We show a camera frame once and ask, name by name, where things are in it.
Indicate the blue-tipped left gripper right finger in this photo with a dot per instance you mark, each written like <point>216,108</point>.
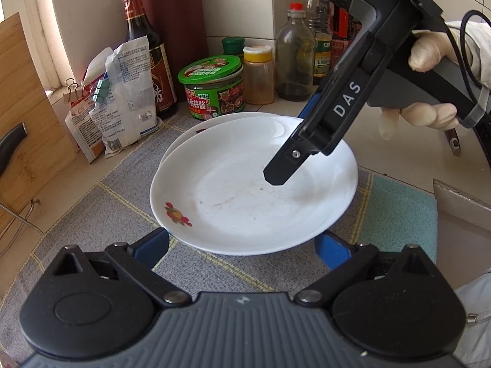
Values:
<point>348,264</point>

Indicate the white plastic food bag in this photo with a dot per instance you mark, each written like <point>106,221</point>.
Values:
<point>124,109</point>

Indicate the red white food packet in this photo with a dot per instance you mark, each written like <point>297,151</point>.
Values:
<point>79,99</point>

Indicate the white jacket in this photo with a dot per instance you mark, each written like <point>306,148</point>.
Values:
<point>474,347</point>

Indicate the gloved right hand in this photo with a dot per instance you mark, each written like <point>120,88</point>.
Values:
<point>429,49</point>

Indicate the metal wire board stand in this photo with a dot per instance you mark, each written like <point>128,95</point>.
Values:
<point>23,222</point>

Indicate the green lidded sauce tub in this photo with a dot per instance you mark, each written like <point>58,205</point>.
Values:
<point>213,86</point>

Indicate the black-handled kitchen knife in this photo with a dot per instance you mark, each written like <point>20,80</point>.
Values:
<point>9,143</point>

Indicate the grey checked table cloth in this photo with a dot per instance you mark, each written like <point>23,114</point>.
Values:
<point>383,212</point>

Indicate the clear bottle red cap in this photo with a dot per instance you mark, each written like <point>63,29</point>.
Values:
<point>295,55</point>

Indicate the yellow lidded spice jar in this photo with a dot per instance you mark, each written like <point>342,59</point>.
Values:
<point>259,75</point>

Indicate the dark soy sauce bottle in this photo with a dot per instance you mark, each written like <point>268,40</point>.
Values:
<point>138,25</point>

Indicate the red label bottle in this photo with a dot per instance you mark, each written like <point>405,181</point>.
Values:
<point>344,28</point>

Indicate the dark red knife block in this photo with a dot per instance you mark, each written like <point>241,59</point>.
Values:
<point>181,24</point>

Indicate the tall oil bottle yellow label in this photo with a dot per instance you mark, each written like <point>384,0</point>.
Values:
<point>318,15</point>

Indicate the white plate underneath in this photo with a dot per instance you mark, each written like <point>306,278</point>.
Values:
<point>199,130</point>

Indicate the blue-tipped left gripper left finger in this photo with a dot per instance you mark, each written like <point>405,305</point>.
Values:
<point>136,261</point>

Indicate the green cap small jar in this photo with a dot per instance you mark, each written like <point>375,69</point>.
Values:
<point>233,45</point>

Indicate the bamboo cutting board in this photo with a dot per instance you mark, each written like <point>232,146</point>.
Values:
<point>47,150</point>

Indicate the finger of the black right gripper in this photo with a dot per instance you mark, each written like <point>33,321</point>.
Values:
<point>309,106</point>
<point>343,95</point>

